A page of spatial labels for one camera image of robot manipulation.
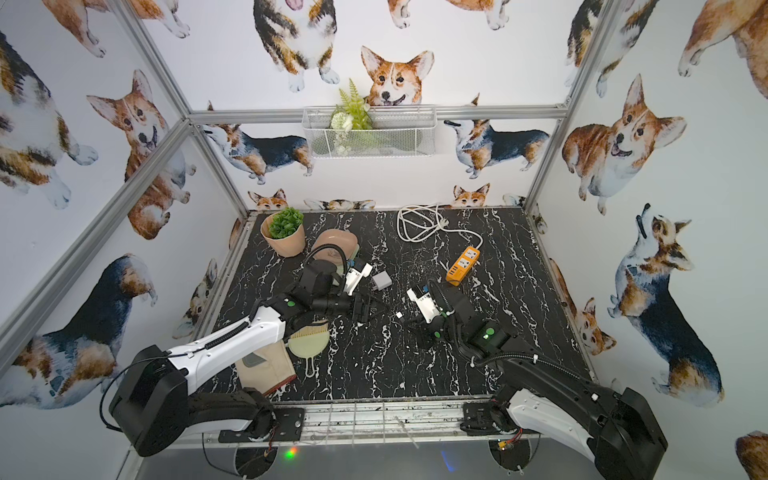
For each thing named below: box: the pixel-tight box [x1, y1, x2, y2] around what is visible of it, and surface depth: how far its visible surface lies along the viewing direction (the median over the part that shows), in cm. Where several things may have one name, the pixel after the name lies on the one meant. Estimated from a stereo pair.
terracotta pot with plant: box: [260, 207, 306, 257], surface depth 103 cm
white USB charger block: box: [372, 270, 393, 291], surface depth 100 cm
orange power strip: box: [445, 246, 481, 287], surface depth 103 cm
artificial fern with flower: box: [329, 79, 373, 156], surface depth 85 cm
